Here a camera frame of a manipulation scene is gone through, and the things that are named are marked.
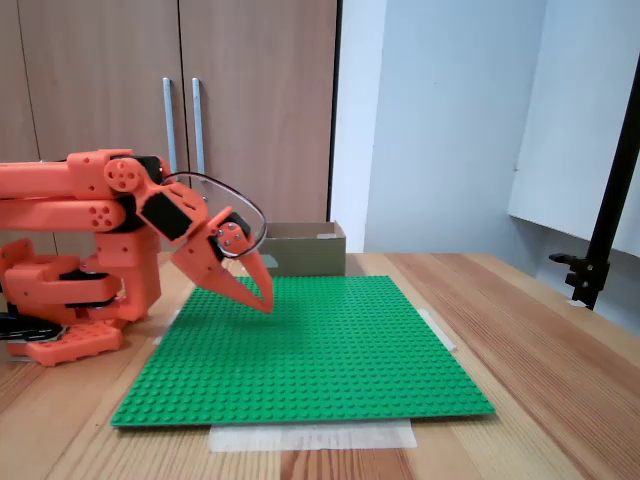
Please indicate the masking tape on box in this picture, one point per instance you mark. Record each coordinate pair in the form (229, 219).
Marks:
(272, 261)
(327, 235)

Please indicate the open cardboard box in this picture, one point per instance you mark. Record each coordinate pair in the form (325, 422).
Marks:
(310, 255)

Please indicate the green lego baseplate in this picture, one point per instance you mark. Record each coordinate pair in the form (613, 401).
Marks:
(300, 360)

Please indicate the masking tape strip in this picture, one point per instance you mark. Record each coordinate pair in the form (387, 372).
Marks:
(310, 436)
(167, 327)
(440, 332)
(577, 304)

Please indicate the wooden cabinet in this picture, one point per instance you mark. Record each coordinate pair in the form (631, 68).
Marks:
(275, 125)

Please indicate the black stand with clamp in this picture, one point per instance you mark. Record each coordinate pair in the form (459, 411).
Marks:
(585, 277)

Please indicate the white wall board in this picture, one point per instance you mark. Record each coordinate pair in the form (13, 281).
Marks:
(565, 150)

